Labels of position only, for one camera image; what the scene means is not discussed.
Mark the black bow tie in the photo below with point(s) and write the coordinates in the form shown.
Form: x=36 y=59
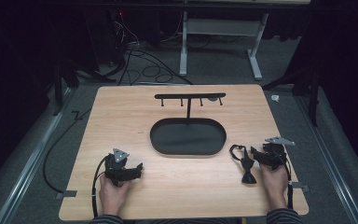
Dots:
x=246 y=166

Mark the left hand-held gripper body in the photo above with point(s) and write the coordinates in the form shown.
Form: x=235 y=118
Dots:
x=117 y=169

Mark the black hook rack with tray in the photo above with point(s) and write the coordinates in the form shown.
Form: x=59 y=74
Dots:
x=188 y=137

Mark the white desk frame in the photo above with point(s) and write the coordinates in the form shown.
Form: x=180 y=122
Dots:
x=223 y=27

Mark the black tripod stand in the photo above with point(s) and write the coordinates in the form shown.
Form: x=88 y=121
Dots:
x=62 y=74
x=310 y=90

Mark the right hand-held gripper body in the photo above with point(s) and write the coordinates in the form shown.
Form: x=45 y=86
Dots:
x=276 y=152

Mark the person's right hand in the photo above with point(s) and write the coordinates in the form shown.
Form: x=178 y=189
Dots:
x=273 y=185

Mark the small white floor object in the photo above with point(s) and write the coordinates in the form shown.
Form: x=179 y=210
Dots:
x=275 y=98

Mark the person's left hand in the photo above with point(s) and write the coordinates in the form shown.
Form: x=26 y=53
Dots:
x=113 y=197

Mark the metal floor rail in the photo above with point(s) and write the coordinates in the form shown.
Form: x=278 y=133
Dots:
x=329 y=155
x=28 y=168

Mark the grey tape piece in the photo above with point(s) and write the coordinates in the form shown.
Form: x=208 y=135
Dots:
x=66 y=194
x=300 y=186

